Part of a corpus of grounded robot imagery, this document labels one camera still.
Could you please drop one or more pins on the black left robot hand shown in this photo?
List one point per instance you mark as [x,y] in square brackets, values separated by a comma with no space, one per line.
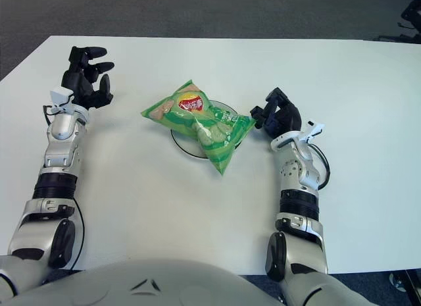
[79,85]

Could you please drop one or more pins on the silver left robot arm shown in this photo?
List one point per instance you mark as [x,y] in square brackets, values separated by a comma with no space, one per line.
[62,148]

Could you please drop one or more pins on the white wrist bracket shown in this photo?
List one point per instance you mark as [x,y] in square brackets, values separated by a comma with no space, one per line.
[60,95]
[314,129]

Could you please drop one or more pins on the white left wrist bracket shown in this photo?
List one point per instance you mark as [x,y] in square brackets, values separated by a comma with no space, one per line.
[60,95]

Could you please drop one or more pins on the black table leg with foot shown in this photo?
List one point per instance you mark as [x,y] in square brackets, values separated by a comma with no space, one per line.
[412,284]

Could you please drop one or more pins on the grey robot torso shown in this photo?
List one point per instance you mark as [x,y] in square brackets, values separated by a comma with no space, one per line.
[164,286]

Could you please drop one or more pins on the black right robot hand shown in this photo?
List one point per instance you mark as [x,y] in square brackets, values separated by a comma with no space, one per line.
[287,116]

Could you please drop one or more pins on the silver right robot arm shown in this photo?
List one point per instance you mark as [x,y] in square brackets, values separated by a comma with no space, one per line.
[296,174]

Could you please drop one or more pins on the green potato chips bag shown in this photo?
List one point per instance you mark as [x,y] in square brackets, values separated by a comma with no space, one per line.
[197,128]

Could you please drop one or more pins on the white plate with black rim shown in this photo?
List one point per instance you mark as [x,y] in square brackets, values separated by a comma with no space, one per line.
[185,144]

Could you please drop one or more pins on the black office chair base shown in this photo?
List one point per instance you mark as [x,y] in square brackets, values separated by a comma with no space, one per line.
[411,13]

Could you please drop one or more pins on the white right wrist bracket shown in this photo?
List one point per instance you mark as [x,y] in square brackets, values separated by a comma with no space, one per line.
[314,129]

